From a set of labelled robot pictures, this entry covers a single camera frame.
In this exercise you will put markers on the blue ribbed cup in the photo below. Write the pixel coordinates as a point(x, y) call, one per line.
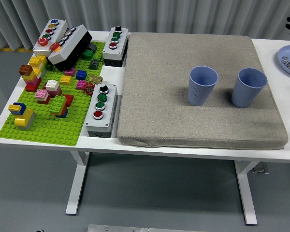
point(244, 96)
point(199, 95)

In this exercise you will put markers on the blue plate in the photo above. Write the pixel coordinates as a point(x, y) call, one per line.
point(286, 52)

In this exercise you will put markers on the white table leg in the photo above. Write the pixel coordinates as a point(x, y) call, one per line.
point(76, 183)
point(246, 193)

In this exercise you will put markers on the green brick baseplate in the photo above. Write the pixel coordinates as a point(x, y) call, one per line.
point(43, 130)

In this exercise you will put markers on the yellow blue grey brick duck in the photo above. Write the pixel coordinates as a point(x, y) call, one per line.
point(23, 118)

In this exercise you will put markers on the grey four-button control box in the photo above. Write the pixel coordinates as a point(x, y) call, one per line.
point(96, 124)
point(108, 52)

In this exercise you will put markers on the green orange red brick stack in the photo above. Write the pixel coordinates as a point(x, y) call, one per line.
point(59, 105)

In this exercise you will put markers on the grey pleated curtain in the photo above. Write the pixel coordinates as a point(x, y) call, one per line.
point(159, 14)

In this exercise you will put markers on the white pink brick stack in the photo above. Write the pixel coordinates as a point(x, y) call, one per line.
point(53, 87)

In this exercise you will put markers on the grey-brown mat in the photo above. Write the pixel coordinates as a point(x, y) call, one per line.
point(159, 96)

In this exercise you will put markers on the magenta toy brick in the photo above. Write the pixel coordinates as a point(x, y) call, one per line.
point(70, 71)
point(81, 84)

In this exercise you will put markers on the brown yellow pink red brick stack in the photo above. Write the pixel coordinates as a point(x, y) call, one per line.
point(30, 78)

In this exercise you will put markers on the yellow toy brick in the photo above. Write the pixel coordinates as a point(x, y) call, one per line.
point(66, 80)

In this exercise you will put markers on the brass valve red handwheel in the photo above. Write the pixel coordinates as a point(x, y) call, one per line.
point(94, 79)

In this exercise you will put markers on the blue toy brick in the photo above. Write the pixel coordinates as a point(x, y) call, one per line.
point(81, 75)

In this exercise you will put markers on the yellow white brick stack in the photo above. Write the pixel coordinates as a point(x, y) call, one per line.
point(37, 61)

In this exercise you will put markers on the grey sloped toy brick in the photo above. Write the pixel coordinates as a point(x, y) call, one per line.
point(94, 64)

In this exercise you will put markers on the white control box black base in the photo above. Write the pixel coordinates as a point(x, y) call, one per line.
point(62, 53)

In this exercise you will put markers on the white five-button control box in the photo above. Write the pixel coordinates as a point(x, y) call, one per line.
point(42, 49)

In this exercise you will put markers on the green toy brick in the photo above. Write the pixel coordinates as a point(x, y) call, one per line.
point(88, 54)

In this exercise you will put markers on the yellow floor tape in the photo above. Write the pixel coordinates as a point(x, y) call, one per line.
point(12, 49)

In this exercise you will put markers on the dark grey curved brick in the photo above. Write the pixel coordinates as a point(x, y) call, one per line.
point(93, 47)

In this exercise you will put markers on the grey bracket under table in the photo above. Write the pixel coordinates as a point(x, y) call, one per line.
point(259, 169)

